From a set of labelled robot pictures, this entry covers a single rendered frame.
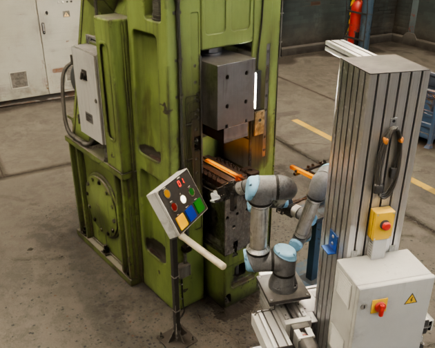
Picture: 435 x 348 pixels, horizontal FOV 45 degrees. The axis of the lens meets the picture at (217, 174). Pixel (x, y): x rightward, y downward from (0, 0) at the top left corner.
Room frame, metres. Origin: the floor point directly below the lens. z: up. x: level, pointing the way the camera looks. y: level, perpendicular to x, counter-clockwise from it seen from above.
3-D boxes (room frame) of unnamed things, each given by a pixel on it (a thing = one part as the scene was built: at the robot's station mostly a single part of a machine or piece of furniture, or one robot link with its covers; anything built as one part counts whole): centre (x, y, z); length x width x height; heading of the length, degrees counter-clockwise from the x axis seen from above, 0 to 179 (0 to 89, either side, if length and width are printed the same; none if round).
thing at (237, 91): (3.27, -0.02, 1.56); 0.42 x 0.39 x 0.40; 39
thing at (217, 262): (2.79, 0.10, 0.62); 0.44 x 0.05 x 0.05; 39
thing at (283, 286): (2.19, -0.34, 0.87); 0.15 x 0.15 x 0.10
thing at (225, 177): (3.24, 0.01, 0.96); 0.42 x 0.20 x 0.09; 39
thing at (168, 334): (2.67, 0.27, 0.05); 0.22 x 0.22 x 0.09; 39
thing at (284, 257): (2.19, -0.33, 0.98); 0.13 x 0.12 x 0.14; 92
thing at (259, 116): (3.38, -0.28, 1.27); 0.09 x 0.02 x 0.17; 129
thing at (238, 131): (3.24, 0.01, 1.32); 0.42 x 0.20 x 0.10; 39
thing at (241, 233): (3.29, -0.02, 0.69); 0.56 x 0.38 x 0.45; 39
